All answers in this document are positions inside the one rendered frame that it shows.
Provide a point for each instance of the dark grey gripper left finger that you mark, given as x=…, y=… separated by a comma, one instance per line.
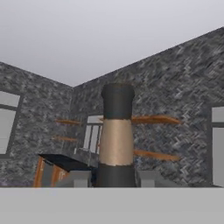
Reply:
x=82, y=179

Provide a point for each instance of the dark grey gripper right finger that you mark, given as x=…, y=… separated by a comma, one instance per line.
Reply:
x=146, y=182

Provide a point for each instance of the black and tan liquor bottle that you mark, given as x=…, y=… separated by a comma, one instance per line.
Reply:
x=116, y=140

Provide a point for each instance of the grey framed window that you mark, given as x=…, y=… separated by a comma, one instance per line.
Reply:
x=92, y=134
x=7, y=125
x=218, y=145

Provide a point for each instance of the orange wooden wall shelf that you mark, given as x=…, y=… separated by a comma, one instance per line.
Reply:
x=65, y=138
x=156, y=155
x=67, y=122
x=154, y=119

